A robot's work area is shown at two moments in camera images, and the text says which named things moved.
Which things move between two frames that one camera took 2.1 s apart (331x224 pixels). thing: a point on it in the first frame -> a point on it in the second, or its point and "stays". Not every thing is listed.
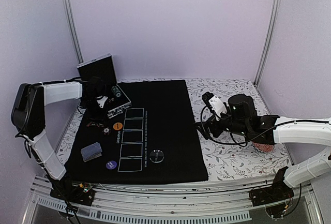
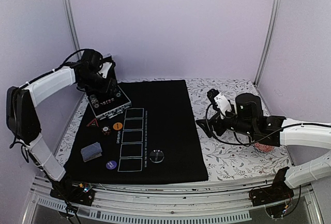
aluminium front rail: (214, 204) stays
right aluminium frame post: (271, 29) stays
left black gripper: (103, 117) -> (109, 88)
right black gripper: (211, 122) stays
